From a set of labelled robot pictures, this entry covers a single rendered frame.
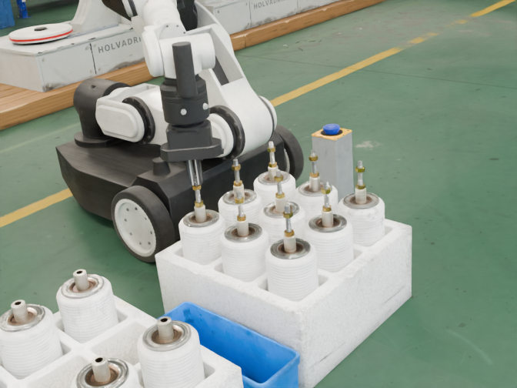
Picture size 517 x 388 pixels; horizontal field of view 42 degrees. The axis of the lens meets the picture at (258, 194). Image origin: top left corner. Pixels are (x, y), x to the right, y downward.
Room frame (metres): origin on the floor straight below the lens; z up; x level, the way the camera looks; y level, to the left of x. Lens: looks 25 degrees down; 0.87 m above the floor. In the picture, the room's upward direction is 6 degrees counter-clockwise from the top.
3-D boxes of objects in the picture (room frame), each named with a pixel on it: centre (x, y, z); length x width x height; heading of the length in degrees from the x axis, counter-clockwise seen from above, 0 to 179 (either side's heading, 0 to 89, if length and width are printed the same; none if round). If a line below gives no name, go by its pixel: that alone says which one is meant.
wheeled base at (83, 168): (1.93, 0.30, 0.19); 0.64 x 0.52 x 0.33; 46
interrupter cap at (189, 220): (1.26, 0.12, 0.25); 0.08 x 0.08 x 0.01
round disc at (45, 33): (3.38, 0.98, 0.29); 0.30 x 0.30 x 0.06
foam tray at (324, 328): (1.26, -0.04, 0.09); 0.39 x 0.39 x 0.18; 47
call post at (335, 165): (1.52, -0.19, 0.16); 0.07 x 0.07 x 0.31; 47
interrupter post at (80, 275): (1.03, 0.32, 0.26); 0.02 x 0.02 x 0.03
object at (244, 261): (1.18, 0.04, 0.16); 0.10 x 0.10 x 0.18
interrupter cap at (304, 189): (1.35, -0.12, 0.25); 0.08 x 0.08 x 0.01
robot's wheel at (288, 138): (1.95, -0.06, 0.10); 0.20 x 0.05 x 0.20; 46
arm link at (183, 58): (1.24, 0.11, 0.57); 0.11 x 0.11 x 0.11; 13
